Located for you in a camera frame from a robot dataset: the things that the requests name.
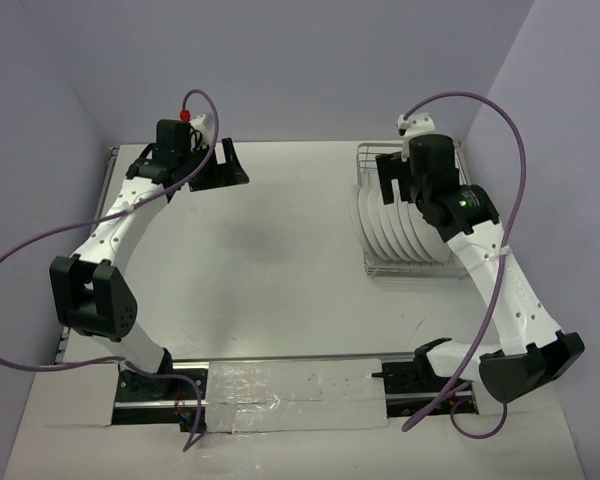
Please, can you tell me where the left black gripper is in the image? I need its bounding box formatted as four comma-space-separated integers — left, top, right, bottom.
178, 138, 248, 192

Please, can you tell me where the grey rim red character plate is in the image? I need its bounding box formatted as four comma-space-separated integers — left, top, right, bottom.
357, 187, 389, 260

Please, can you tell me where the green red ring plate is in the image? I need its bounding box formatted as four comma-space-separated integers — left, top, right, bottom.
385, 203, 422, 261
377, 201, 410, 261
367, 192, 400, 261

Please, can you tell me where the green lettered rim plate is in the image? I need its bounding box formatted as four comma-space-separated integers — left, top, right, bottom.
397, 202, 433, 262
409, 207, 452, 263

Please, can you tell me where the orange sunburst pattern plate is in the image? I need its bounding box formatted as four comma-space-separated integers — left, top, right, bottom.
348, 185, 375, 255

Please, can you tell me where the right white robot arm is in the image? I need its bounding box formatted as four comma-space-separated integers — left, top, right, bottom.
376, 134, 585, 404

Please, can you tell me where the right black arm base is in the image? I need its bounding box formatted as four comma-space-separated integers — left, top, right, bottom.
370, 352, 481, 419

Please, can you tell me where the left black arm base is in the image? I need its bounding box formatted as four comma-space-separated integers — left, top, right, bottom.
111, 368, 197, 433

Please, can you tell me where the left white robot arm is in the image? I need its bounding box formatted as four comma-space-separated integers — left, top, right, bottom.
49, 112, 249, 399

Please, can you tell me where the silver tape patch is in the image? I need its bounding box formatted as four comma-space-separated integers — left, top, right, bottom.
205, 359, 388, 434

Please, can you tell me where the steel wire dish rack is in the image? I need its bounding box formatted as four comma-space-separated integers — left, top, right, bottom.
349, 142, 467, 280

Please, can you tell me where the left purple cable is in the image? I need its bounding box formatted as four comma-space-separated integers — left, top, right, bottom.
0, 89, 219, 454

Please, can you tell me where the purple cable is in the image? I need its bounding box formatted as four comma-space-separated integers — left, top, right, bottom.
0, 89, 219, 454
401, 91, 528, 440

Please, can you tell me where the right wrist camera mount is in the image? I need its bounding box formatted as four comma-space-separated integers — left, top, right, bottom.
396, 112, 436, 145

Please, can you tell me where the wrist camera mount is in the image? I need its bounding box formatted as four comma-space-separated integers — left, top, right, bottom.
179, 109, 215, 143
396, 112, 436, 145

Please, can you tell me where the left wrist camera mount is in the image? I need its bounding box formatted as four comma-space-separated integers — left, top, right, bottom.
179, 109, 215, 143

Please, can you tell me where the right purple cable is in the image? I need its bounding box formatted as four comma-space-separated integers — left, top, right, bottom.
401, 91, 528, 440

